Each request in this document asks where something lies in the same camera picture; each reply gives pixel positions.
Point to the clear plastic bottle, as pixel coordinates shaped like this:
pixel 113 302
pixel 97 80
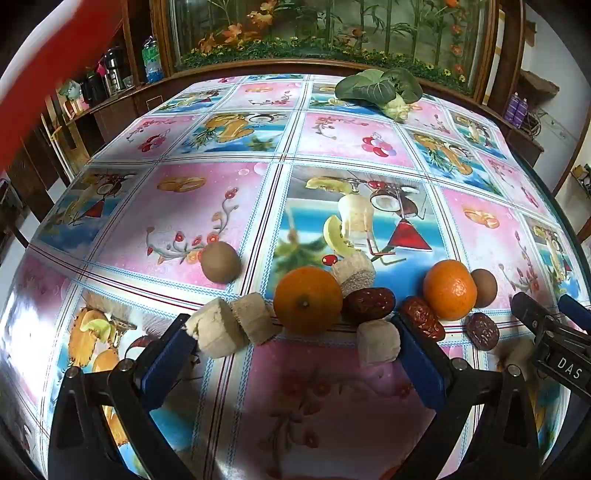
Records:
pixel 151 57

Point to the wooden chair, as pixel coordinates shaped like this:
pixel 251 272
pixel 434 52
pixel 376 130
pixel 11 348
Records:
pixel 9 207

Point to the brown kiwi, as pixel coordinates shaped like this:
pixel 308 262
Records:
pixel 485 287
pixel 221 262

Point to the black kettle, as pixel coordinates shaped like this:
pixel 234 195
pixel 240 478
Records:
pixel 96 87

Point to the green bok choy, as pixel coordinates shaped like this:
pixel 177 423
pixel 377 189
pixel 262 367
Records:
pixel 378 90

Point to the red date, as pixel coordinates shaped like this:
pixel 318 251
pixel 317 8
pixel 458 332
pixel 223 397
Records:
pixel 482 330
pixel 369 304
pixel 422 318

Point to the green white bag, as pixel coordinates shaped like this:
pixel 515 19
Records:
pixel 70 90

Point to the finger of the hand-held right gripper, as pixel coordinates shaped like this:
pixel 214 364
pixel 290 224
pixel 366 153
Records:
pixel 531 314
pixel 576 311

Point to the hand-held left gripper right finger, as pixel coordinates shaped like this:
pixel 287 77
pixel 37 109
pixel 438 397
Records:
pixel 422 364

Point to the orange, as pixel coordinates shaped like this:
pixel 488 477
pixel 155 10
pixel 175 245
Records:
pixel 308 300
pixel 450 290

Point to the purple bottle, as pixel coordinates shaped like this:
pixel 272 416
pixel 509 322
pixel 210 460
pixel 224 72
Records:
pixel 512 108
pixel 522 110

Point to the steel thermos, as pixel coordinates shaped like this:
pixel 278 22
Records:
pixel 112 69

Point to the printed pink blue tablecloth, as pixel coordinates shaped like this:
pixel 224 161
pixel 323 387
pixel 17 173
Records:
pixel 240 207

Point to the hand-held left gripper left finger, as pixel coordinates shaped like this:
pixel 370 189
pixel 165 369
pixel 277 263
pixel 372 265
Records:
pixel 167 364

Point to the glass cabinet with artificial plants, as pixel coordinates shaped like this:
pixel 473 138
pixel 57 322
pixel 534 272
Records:
pixel 323 23

